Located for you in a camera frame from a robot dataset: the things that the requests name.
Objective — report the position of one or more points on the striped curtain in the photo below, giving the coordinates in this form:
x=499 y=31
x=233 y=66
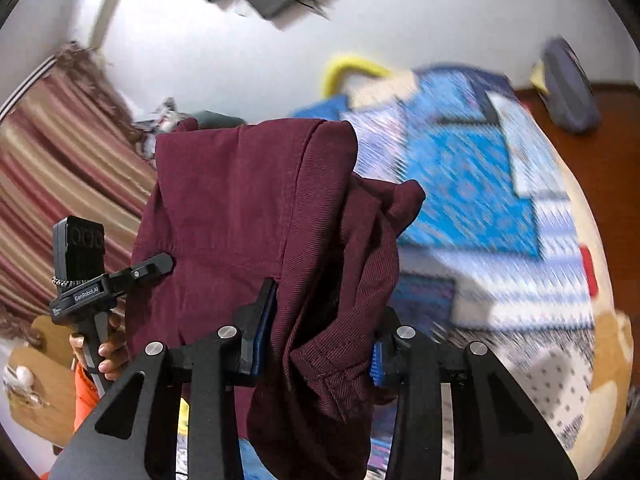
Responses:
x=60 y=160

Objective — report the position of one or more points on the pile of mixed clothes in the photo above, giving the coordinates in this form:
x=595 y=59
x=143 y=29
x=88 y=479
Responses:
x=170 y=120

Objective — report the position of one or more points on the person's left forearm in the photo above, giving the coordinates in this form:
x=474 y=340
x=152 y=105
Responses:
x=86 y=395

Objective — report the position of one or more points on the light wooden board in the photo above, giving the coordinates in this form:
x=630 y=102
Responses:
x=42 y=400

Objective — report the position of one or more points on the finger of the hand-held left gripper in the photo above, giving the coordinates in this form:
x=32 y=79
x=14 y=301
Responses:
x=150 y=266

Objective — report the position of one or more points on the beige bed blanket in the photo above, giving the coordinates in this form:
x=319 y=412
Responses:
x=607 y=340

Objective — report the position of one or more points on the purple grey bag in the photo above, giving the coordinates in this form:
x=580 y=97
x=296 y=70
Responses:
x=570 y=90

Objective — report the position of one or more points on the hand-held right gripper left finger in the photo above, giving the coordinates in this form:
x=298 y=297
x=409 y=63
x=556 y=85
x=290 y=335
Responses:
x=262 y=335

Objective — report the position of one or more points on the person's left hand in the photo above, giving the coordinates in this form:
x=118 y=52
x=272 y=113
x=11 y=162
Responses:
x=112 y=355

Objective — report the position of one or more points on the blue patchwork printed blanket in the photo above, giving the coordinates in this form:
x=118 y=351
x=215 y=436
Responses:
x=460 y=185

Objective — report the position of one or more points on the maroon pants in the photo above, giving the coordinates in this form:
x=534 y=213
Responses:
x=240 y=210

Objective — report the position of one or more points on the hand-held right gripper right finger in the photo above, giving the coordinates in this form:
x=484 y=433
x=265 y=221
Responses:
x=378 y=365

